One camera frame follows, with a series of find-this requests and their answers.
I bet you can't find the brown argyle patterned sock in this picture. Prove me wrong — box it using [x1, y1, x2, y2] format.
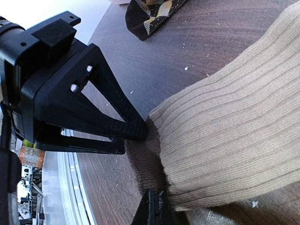
[125, 0, 187, 41]

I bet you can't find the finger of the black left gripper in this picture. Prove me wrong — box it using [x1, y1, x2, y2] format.
[35, 44, 147, 140]
[35, 123, 125, 155]

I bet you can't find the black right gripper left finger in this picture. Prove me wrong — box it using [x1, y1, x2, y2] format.
[131, 189, 156, 225]

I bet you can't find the aluminium front rail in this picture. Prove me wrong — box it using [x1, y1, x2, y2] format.
[42, 128, 98, 225]

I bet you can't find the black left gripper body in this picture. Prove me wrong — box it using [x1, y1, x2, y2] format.
[0, 11, 94, 143]

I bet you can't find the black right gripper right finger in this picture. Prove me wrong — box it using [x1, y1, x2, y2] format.
[156, 191, 178, 225]

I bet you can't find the tan ribbed sock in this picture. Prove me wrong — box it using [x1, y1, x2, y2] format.
[125, 2, 300, 213]

